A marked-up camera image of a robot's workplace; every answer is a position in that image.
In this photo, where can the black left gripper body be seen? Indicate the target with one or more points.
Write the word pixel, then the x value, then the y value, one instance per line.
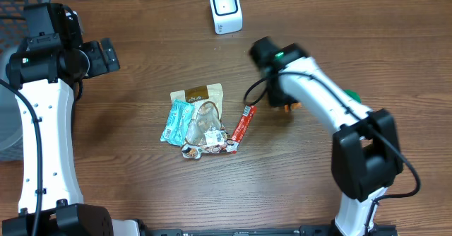
pixel 97 64

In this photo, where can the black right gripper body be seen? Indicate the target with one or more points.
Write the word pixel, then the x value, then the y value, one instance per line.
pixel 279 97

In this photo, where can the orange Kleenex tissue box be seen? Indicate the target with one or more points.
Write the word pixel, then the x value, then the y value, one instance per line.
pixel 292 106

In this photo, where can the red snack stick packet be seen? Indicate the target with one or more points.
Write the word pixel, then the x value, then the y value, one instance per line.
pixel 243 124

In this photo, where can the green lid jar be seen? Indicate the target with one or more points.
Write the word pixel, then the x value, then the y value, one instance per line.
pixel 353 95

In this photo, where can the brown snack pouch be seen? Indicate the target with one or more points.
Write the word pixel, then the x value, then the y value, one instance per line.
pixel 206 134

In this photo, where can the teal Kleenex tissue pack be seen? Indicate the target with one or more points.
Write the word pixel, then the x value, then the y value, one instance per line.
pixel 177 123

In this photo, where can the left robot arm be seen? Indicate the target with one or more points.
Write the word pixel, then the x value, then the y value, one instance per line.
pixel 46 76

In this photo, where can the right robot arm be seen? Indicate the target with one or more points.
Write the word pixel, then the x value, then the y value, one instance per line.
pixel 365 157

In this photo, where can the white barcode scanner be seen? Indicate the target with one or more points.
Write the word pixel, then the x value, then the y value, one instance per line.
pixel 227 16

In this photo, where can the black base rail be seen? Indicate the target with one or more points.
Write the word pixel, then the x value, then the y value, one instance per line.
pixel 240 232

